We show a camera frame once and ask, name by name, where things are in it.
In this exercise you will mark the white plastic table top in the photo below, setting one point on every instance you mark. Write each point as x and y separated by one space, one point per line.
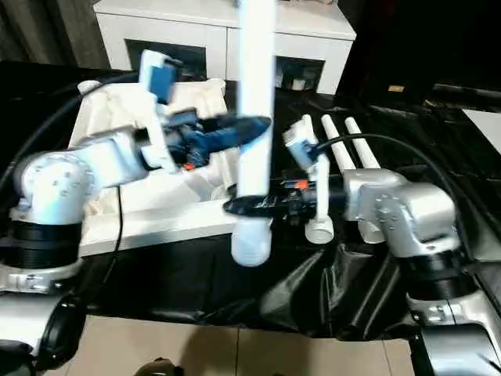
164 223

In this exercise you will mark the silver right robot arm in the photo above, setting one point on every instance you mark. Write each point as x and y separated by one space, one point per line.
411 219

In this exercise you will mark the black plastic cover mat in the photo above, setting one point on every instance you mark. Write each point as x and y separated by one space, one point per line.
195 282

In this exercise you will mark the white sideboard with glass doors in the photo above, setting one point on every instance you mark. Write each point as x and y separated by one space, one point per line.
176 31

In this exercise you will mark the small tan box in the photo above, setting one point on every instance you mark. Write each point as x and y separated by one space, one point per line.
395 87

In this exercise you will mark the grey curtain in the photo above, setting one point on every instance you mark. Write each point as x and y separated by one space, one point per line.
43 35

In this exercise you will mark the dark robot body part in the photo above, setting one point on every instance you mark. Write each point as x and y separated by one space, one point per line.
160 368

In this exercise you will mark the white flat board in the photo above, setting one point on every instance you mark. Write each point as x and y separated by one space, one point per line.
485 127

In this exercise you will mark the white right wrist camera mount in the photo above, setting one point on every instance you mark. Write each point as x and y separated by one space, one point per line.
301 141

